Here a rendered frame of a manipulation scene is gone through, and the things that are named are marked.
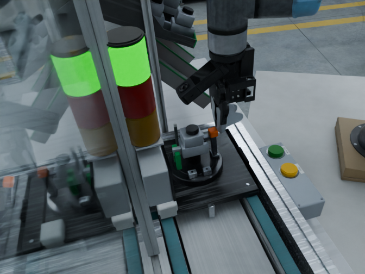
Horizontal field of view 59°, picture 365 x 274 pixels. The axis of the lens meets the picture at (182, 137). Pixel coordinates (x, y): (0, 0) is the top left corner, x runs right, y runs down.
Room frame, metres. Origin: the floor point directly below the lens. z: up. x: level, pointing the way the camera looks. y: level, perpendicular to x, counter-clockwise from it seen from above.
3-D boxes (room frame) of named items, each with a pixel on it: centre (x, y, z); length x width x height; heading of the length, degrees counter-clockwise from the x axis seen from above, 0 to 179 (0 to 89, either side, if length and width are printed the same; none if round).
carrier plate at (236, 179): (0.57, -0.02, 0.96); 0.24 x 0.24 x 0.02; 11
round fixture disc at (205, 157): (0.57, -0.02, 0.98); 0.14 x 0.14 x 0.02
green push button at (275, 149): (0.60, -0.24, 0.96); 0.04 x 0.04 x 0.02
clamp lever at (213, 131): (0.58, -0.07, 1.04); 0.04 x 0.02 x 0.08; 101
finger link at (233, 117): (0.57, -0.11, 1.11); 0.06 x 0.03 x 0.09; 101
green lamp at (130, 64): (0.36, 0.06, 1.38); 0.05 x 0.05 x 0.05
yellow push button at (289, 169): (0.53, -0.25, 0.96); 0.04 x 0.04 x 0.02
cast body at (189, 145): (0.57, -0.01, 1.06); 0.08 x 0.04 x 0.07; 101
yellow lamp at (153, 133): (0.36, 0.06, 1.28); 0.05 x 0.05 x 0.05
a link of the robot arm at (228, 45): (0.59, -0.11, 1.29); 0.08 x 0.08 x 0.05
